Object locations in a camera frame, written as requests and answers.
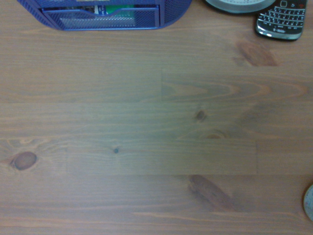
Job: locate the silver metal can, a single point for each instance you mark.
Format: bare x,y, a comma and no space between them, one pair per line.
309,203

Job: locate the green packet in organizer drawer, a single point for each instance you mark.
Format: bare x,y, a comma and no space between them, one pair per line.
116,11

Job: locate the blue mesh desk organizer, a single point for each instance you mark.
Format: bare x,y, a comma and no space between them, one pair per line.
73,20

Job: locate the round silver rimmed clock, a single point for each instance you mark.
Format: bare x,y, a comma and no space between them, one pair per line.
234,7

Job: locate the black keypad mobile phone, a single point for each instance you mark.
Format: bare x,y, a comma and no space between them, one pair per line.
281,20

